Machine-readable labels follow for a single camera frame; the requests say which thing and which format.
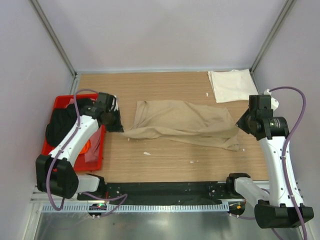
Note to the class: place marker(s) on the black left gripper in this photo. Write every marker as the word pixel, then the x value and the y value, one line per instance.
pixel 118 127

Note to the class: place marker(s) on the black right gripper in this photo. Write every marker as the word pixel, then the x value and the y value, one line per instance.
pixel 241 124

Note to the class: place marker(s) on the beige t shirt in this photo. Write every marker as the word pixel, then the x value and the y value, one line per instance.
pixel 185 122

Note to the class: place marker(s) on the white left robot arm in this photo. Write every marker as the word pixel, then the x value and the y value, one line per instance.
pixel 55 174

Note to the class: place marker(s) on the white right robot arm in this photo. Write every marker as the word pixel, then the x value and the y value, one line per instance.
pixel 282 206

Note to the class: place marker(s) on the orange t shirt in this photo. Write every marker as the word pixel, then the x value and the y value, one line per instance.
pixel 86 147

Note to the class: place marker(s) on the pink t shirt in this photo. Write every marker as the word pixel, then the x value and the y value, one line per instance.
pixel 93 153

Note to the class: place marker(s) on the folded white t shirt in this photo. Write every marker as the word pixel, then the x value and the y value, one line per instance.
pixel 232 86

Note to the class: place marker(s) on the black t shirt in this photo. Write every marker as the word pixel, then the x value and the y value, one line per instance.
pixel 61 122

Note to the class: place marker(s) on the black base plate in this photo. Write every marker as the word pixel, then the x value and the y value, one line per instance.
pixel 213 190

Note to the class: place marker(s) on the slotted cable duct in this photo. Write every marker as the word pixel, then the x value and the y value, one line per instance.
pixel 99 207

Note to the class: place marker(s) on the aluminium rail profile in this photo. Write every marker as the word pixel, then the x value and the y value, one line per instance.
pixel 42 197

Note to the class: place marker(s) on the right aluminium frame post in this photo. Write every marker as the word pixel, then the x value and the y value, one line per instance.
pixel 280 19

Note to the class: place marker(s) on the aluminium frame post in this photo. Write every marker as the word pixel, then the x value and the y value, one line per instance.
pixel 280 19
pixel 52 35

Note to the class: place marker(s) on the left aluminium frame post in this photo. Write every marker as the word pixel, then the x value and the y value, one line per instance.
pixel 52 35

